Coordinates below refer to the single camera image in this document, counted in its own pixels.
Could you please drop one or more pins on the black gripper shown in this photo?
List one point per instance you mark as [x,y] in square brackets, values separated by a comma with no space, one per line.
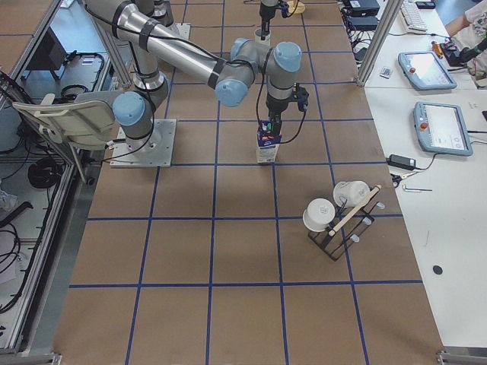
[275,106]

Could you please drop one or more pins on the blue white milk carton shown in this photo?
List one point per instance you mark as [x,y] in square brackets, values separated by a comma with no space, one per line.
[267,145]

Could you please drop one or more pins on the white mug grey inside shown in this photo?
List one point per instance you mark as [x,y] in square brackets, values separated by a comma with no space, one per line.
[262,36]

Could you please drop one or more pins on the white cup on rack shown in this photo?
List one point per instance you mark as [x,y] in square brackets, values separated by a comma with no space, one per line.
[318,214]
[351,193]

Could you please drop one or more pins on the wooden mug tree stand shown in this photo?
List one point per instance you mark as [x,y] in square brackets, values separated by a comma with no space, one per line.
[295,7]

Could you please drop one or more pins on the black power adapter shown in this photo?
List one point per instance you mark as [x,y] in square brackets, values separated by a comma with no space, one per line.
[405,163]

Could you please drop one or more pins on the metal allen key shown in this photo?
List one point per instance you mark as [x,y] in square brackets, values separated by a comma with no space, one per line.
[415,190]

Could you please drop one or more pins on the far teach pendant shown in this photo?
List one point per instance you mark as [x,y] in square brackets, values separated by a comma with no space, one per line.
[425,71]

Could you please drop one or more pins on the teach pendant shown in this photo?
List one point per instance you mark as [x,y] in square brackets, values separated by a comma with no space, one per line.
[440,128]
[425,71]

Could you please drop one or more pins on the near teach pendant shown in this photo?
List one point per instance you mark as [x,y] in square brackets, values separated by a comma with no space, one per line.
[440,128]

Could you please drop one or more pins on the white keyboard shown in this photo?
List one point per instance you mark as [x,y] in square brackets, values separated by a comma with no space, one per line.
[411,18]

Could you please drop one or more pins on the wooden rack handle rod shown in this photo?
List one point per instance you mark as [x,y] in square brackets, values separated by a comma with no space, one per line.
[333,231]

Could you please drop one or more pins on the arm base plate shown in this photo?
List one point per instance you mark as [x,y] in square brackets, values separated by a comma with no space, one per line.
[156,153]

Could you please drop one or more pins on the black wire cup rack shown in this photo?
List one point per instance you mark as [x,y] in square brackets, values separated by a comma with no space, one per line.
[335,247]

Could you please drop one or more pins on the aluminium profile post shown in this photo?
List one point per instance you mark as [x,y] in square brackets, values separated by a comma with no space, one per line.
[387,18]

